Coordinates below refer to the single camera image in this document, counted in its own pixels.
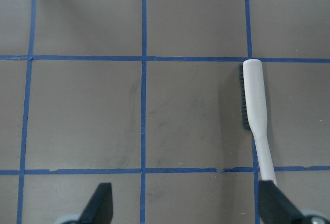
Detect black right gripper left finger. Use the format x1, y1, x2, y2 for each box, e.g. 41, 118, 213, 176
78, 183, 113, 224

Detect white hand brush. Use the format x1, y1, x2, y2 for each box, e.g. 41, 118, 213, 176
239, 59, 277, 184

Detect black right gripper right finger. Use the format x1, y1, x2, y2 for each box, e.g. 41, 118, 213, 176
258, 180, 304, 224

